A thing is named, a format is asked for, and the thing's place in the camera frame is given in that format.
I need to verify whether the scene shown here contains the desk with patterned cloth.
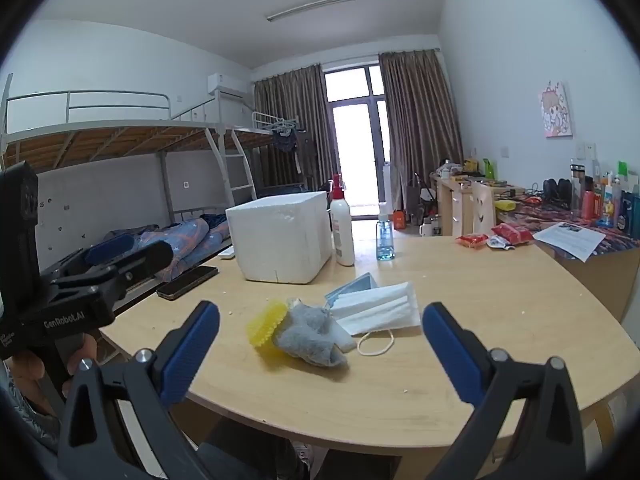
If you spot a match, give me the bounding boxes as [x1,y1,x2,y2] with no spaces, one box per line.
[495,195,640,323]

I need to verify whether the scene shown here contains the white metal bunk bed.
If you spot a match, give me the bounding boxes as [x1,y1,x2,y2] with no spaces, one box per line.
[0,74,258,311]

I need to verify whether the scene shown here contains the white bunk bed ladder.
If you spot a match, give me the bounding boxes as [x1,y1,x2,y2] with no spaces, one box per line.
[205,129,258,206]

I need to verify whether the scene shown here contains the clear blue spray bottle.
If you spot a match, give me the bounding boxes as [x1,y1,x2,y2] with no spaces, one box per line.
[376,203,396,262]

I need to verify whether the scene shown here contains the brown curtain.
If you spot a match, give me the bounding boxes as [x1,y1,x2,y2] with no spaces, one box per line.
[378,49,466,213]
[253,64,331,193]

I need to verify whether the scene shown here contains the large red snack packet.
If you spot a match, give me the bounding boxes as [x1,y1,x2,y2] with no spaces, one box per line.
[492,223,533,246]

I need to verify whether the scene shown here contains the white foam box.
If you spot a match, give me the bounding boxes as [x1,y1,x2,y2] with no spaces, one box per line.
[226,191,333,283]

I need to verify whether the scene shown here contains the ceiling tube light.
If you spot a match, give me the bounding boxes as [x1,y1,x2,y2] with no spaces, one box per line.
[266,0,356,23]

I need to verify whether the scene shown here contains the row of toiletry bottles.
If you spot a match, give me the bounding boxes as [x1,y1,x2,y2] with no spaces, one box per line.
[570,157,640,238]

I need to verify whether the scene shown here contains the white face masks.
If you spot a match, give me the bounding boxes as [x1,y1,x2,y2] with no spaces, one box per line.
[330,281,422,357]

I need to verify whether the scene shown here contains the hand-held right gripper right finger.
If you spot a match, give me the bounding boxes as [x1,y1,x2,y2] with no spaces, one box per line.
[422,302,588,480]

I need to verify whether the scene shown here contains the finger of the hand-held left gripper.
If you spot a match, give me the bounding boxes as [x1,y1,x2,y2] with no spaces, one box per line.
[54,240,173,306]
[42,234,136,281]

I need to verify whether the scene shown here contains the white lotion bottle red pump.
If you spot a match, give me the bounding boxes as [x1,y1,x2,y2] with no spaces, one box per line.
[329,174,356,267]

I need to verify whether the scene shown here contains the printed paper sheet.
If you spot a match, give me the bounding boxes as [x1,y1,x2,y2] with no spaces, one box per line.
[532,222,607,262]

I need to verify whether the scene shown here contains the yellow spiky scrubber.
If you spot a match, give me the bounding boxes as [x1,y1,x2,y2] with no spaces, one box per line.
[246,300,301,368]

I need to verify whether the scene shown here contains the pink cartoon wall poster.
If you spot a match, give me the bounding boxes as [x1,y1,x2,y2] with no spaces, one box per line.
[538,81,574,138]

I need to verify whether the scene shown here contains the black headphones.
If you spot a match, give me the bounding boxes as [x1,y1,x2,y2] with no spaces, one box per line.
[542,178,573,206]

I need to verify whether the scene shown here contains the black phone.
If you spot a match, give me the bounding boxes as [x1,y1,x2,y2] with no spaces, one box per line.
[156,266,219,301]

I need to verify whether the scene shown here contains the person's left hand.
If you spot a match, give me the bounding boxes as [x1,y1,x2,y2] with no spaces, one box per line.
[9,334,99,417]

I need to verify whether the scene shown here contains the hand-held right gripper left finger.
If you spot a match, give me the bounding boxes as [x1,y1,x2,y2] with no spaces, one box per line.
[57,300,221,480]

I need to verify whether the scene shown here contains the distant white bunk bed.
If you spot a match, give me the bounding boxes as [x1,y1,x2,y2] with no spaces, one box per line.
[232,110,308,198]

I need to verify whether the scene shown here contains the white air conditioner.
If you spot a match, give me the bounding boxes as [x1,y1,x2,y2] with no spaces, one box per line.
[207,74,248,98]

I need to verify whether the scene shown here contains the grey sock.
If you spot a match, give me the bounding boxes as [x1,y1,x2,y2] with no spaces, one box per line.
[272,300,357,367]

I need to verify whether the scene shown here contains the wooden chair with smiley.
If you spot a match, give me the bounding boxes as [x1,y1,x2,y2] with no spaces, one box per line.
[471,181,498,237]

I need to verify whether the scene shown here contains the hanging dark clothes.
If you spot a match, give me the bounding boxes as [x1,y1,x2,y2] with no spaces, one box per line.
[270,122,308,157]

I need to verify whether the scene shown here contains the glass balcony door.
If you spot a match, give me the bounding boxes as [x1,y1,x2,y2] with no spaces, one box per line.
[324,62,391,208]

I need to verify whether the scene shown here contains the light wooden desk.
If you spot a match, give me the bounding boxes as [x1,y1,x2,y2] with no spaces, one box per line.
[431,172,526,237]

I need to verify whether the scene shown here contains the blue face mask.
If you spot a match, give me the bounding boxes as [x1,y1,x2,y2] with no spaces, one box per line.
[324,272,379,311]

